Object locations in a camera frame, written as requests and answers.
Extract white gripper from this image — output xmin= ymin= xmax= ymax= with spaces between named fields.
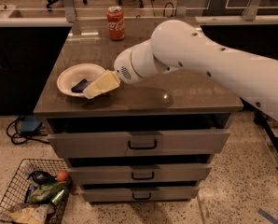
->
xmin=83 ymin=47 xmax=143 ymax=99

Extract blue rxbar blueberry wrapper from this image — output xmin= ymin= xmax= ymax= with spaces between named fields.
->
xmin=71 ymin=79 xmax=90 ymax=93

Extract white paper bowl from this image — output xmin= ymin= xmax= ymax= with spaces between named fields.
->
xmin=57 ymin=63 xmax=105 ymax=98

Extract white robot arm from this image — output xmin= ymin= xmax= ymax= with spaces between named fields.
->
xmin=83 ymin=20 xmax=278 ymax=121

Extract orange coca-cola can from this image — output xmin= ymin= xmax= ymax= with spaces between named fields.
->
xmin=107 ymin=6 xmax=125 ymax=41

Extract top grey drawer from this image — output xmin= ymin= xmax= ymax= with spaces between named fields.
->
xmin=48 ymin=129 xmax=230 ymax=158

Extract grey drawer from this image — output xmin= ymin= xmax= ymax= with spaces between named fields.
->
xmin=81 ymin=186 xmax=199 ymax=203
xmin=69 ymin=163 xmax=212 ymax=185
xmin=48 ymin=129 xmax=230 ymax=158

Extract grey drawer cabinet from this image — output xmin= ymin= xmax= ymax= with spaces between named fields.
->
xmin=35 ymin=19 xmax=243 ymax=193

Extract blue foot pedal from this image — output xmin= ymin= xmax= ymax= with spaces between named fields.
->
xmin=20 ymin=115 xmax=42 ymax=135

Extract orange round fruit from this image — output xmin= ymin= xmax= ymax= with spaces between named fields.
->
xmin=56 ymin=170 xmax=68 ymax=182

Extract middle grey drawer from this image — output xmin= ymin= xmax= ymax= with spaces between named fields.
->
xmin=69 ymin=163 xmax=212 ymax=185

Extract bottom grey drawer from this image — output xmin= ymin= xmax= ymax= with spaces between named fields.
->
xmin=81 ymin=186 xmax=199 ymax=203

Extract green snack bag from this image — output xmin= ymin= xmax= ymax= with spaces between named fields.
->
xmin=28 ymin=182 xmax=66 ymax=203

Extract yellow snack packet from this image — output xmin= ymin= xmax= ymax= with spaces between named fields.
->
xmin=9 ymin=204 xmax=52 ymax=224

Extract black floor cable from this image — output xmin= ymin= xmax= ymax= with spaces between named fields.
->
xmin=6 ymin=115 xmax=50 ymax=146

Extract black wire basket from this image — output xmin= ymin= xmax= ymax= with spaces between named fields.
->
xmin=0 ymin=159 xmax=67 ymax=224

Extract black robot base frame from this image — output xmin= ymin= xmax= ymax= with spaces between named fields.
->
xmin=254 ymin=112 xmax=278 ymax=154

